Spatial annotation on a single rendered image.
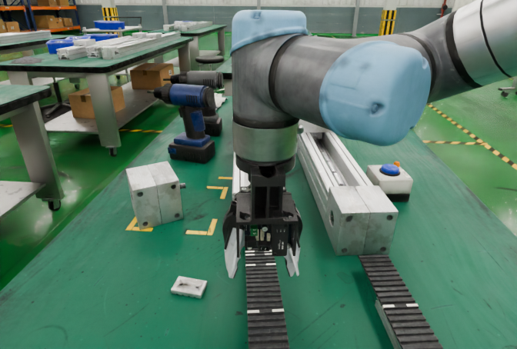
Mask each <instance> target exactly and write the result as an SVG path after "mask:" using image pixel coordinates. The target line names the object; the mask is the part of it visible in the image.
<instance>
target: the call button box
mask: <svg viewBox="0 0 517 349"><path fill-rule="evenodd" d="M381 167H382V166H381V165H368V167H367V172H366V176H367V177H368V179H369V180H370V181H371V183H372V184H373V185H378V186H379V187H380V188H381V189H382V191H383V192H384V193H385V195H386V196H387V197H388V199H389V200H390V201H391V202H403V201H409V196H410V192H411V189H412V182H413V179H412V178H411V177H410V176H409V175H408V174H407V173H406V172H405V171H404V170H403V169H402V168H401V167H399V173H398V174H387V173H385V172H383V171H382V170H381Z"/></svg>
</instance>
